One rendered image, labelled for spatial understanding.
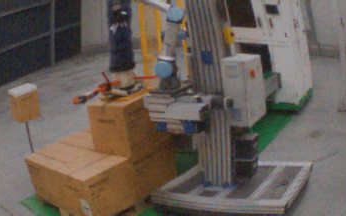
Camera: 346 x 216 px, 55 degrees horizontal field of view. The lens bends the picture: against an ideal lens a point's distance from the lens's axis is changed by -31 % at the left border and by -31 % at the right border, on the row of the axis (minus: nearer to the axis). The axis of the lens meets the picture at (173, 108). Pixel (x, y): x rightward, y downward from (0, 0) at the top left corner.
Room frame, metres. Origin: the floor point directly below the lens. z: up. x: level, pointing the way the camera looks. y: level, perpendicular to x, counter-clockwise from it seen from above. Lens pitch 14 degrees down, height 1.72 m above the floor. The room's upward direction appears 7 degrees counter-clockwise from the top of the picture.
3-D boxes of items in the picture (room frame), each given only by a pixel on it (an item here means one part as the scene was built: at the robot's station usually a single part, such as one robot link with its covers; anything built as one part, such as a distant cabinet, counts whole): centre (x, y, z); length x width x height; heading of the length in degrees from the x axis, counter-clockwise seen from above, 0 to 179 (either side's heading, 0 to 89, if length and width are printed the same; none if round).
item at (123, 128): (3.64, 0.37, 0.74); 0.60 x 0.40 x 0.40; 148
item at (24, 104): (4.83, 1.99, 0.82); 0.60 x 0.40 x 0.40; 37
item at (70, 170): (3.56, 0.78, 0.34); 1.20 x 1.00 x 0.40; 144
